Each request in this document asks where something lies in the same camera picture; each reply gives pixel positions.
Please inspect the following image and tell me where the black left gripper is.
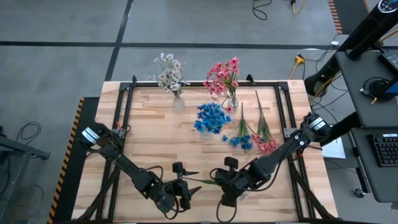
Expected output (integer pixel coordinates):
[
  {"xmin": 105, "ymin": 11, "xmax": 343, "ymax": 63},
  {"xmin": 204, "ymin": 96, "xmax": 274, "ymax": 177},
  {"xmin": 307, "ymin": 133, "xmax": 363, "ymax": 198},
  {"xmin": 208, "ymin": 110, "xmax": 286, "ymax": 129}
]
[{"xmin": 158, "ymin": 162, "xmax": 203, "ymax": 214}]

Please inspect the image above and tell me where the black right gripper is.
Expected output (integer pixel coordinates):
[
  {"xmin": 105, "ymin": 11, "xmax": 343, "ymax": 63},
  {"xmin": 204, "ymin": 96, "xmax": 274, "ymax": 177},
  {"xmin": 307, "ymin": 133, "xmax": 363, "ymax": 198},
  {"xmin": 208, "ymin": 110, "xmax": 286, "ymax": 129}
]
[{"xmin": 210, "ymin": 157, "xmax": 252, "ymax": 208}]

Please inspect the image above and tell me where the pink artificial flower bunch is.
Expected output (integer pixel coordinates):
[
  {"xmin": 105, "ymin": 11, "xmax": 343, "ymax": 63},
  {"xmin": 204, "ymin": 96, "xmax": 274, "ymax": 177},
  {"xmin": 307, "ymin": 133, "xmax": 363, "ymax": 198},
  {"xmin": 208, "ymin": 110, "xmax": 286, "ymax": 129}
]
[
  {"xmin": 222, "ymin": 57, "xmax": 241, "ymax": 113},
  {"xmin": 251, "ymin": 90, "xmax": 279, "ymax": 156},
  {"xmin": 203, "ymin": 77, "xmax": 233, "ymax": 105},
  {"xmin": 207, "ymin": 61, "xmax": 233, "ymax": 100}
]

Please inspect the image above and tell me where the conical clear glass vase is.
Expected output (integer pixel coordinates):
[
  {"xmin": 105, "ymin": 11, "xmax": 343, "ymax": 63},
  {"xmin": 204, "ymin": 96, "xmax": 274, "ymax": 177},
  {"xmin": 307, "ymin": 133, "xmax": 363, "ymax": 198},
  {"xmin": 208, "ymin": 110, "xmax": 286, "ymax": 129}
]
[{"xmin": 172, "ymin": 95, "xmax": 187, "ymax": 113}]

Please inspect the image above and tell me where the diamond-cut clear glass vase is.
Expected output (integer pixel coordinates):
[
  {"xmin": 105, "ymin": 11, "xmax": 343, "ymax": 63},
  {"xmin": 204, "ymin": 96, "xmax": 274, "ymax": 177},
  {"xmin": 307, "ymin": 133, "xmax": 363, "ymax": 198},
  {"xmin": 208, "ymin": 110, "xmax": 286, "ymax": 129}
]
[{"xmin": 226, "ymin": 98, "xmax": 240, "ymax": 113}]

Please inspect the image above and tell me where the white paper sheet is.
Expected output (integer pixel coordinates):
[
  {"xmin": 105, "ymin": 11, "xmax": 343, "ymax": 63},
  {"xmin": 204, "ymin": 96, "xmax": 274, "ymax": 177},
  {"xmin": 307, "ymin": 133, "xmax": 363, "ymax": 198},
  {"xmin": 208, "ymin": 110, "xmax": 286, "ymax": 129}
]
[{"xmin": 321, "ymin": 136, "xmax": 346, "ymax": 160}]

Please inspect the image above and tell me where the black platform with hazard stripes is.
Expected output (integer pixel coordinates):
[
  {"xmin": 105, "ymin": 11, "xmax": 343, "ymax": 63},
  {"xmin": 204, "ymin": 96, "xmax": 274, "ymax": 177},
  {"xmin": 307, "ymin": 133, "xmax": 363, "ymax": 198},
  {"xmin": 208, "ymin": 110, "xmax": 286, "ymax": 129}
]
[{"xmin": 47, "ymin": 96, "xmax": 101, "ymax": 224}]

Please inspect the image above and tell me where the dark grey desk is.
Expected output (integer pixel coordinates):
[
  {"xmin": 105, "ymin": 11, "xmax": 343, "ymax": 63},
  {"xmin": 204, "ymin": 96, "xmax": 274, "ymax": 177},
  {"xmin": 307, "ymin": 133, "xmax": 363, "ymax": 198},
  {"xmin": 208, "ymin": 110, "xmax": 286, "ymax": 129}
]
[{"xmin": 320, "ymin": 46, "xmax": 398, "ymax": 203}]

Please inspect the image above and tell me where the black keyboard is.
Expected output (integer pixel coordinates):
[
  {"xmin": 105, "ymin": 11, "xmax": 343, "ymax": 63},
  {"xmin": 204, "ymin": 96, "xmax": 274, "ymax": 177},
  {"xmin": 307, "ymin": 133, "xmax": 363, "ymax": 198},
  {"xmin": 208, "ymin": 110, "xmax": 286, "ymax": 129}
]
[{"xmin": 368, "ymin": 133, "xmax": 398, "ymax": 168}]

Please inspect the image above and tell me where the black tower fan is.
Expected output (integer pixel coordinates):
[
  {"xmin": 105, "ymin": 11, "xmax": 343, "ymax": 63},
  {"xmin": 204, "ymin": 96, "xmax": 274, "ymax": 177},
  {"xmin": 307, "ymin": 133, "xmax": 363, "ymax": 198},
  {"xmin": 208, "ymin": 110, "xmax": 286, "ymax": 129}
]
[{"xmin": 303, "ymin": 0, "xmax": 398, "ymax": 96}]

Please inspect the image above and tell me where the black flat desk device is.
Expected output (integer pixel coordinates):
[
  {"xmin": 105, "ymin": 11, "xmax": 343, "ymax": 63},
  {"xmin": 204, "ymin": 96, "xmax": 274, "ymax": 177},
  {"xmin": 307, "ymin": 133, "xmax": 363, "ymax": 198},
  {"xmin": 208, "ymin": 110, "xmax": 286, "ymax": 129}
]
[{"xmin": 377, "ymin": 49, "xmax": 398, "ymax": 75}]

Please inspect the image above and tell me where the black hazard-striped floor mat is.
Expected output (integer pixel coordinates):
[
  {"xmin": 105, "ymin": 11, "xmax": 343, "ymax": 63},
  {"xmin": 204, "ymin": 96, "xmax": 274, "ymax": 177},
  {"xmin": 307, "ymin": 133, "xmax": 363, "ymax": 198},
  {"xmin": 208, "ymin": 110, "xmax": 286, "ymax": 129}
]
[{"xmin": 328, "ymin": 0, "xmax": 371, "ymax": 35}]

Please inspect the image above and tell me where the yellow power plug with cable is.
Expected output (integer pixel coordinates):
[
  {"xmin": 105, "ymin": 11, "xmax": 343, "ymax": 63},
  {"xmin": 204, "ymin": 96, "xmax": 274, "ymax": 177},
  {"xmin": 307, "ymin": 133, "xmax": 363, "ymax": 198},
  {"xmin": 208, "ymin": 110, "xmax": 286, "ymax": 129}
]
[{"xmin": 288, "ymin": 54, "xmax": 306, "ymax": 80}]

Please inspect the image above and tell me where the black looped floor cable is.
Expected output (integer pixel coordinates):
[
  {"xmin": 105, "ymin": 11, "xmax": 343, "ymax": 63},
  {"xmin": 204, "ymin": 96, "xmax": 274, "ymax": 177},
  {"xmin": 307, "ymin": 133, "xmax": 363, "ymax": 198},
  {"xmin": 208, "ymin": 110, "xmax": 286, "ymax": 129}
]
[{"xmin": 15, "ymin": 121, "xmax": 43, "ymax": 144}]

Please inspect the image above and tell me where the yellow floor cable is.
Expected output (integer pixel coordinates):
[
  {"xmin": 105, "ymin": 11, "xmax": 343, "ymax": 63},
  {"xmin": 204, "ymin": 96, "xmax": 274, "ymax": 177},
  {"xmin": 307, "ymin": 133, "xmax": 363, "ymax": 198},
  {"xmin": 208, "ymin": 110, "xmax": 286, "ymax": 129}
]
[{"xmin": 290, "ymin": 0, "xmax": 306, "ymax": 16}]

